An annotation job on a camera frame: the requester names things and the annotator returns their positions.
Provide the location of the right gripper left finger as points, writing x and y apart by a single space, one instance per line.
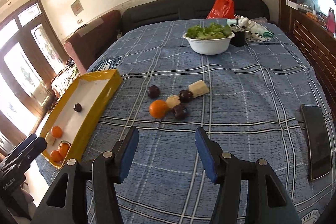
66 199

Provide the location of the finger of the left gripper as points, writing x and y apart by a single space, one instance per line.
24 154

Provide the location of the large white sugarcane piece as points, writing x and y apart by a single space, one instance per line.
50 139

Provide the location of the orange tangerine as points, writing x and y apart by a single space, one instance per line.
56 156
158 109
56 132

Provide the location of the tangerine with leaf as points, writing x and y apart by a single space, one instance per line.
63 148

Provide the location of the dark plum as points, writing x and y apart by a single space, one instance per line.
185 96
153 91
77 108
180 112

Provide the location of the dark plum front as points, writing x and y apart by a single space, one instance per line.
180 112

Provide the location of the yellow cardboard tray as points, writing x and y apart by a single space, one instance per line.
92 91

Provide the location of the patterned covered bench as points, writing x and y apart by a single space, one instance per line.
64 78

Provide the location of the black smartphone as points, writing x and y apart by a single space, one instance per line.
317 140

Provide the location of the wooden glass door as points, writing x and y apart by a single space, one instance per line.
31 57

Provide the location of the blue plaid tablecloth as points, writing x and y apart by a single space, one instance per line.
253 110

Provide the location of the white bowl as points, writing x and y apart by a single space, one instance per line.
210 46

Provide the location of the brown armchair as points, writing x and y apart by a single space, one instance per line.
91 40

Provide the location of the black cup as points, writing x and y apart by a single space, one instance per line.
239 39

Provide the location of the green lettuce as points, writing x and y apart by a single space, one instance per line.
213 31

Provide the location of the white items pile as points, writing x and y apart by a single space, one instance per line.
251 26

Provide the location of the red plastic bag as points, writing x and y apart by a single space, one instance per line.
222 9

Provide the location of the black sofa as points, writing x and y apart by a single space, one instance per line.
166 10

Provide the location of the wooden cabinet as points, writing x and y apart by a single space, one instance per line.
315 42

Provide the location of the small wall plaque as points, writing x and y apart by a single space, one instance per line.
76 7

